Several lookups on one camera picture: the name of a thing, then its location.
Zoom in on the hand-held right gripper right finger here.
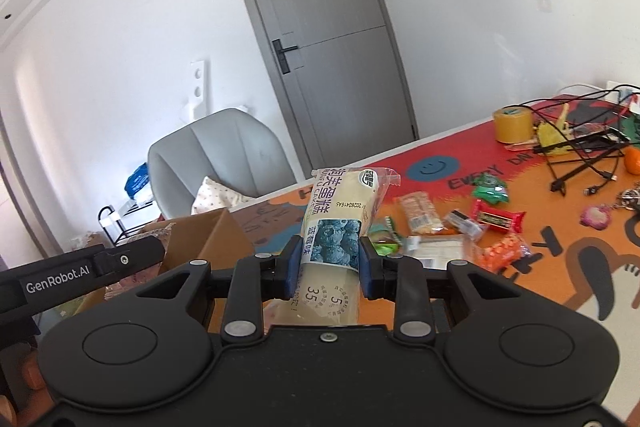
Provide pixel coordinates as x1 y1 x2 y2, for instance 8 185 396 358
357 237 516 339

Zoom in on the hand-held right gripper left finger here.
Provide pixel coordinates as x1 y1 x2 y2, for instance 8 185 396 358
134 238 304 339

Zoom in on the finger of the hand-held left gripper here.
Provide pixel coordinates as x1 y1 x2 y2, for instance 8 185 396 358
95 238 167 279

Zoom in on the brown cardboard box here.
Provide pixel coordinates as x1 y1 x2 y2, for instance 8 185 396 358
85 208 257 308

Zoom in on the cream cake packet blueberry print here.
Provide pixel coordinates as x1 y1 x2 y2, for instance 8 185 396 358
292 166 403 327

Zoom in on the person's left hand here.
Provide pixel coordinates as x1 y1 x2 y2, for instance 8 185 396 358
0 349 47 427

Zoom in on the green clear snack packet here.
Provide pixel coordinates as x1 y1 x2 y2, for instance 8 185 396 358
367 217 403 255

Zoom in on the black shoe rack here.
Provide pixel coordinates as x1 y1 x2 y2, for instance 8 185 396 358
97 199 156 248

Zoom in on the flat grey snack packet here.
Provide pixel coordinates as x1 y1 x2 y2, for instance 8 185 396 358
402 234 481 273

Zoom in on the blue plastic bag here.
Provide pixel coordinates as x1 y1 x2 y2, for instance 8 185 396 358
124 163 151 200

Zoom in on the tan biscuit packet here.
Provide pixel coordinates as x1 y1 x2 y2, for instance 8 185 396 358
395 192 445 235

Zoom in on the white dotted pillow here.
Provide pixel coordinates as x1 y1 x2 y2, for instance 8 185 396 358
191 176 256 215

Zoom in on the grey shell chair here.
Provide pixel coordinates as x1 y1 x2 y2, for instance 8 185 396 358
147 108 297 220

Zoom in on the orange snack packet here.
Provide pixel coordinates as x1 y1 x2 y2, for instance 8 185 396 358
475 233 533 275

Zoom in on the red snack packet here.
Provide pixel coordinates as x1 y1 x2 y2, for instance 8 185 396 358
470 199 527 233

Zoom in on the white board with holes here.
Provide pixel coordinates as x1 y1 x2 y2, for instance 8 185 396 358
181 59 207 120

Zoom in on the colourful printed table mat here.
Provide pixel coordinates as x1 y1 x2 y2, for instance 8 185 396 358
230 94 640 348

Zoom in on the brown tape roll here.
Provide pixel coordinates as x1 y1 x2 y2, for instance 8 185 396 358
492 106 533 144

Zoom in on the yellow crinkled packet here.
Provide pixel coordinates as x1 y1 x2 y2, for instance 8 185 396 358
535 104 576 155

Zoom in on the grey door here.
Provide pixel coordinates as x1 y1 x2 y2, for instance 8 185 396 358
222 0 420 180

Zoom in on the black door handle lock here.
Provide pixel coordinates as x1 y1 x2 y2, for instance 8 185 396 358
271 39 299 74

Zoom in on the pink keychain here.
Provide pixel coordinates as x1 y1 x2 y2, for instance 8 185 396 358
580 203 618 229

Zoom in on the black cable tangle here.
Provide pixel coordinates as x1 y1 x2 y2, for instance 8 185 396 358
532 87 640 198

